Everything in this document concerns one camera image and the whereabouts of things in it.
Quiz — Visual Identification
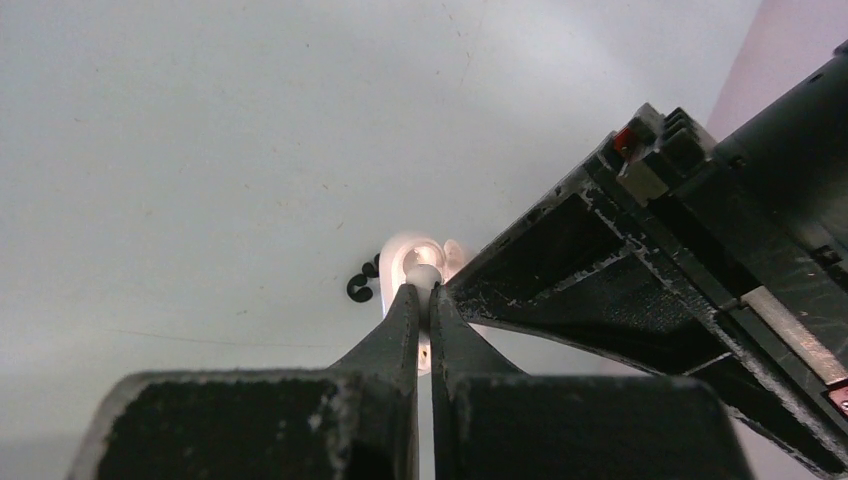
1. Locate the black earbud pair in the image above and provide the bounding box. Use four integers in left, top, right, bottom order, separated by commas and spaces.
346, 254, 380, 303

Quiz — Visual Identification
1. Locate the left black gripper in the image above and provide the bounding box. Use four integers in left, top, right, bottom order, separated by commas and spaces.
447, 102, 847, 477

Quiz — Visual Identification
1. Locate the white earbud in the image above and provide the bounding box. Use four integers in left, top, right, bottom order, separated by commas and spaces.
405, 264, 443, 302

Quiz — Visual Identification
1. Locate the white earbud charging case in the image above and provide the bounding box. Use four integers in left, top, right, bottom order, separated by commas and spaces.
378, 231, 475, 376

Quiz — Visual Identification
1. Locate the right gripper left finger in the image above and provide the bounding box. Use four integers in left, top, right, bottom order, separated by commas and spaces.
68, 285, 420, 479

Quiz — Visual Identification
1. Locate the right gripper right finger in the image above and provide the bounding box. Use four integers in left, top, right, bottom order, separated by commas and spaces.
429, 287, 752, 479

